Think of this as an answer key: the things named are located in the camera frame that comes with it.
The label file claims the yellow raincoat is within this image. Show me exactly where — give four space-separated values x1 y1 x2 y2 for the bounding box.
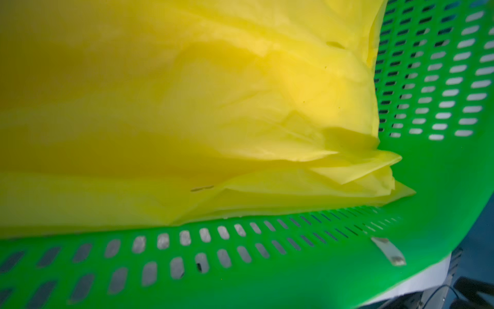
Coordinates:
1 1 414 238

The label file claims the green plastic basket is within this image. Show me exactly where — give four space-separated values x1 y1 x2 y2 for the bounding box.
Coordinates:
1 1 493 308

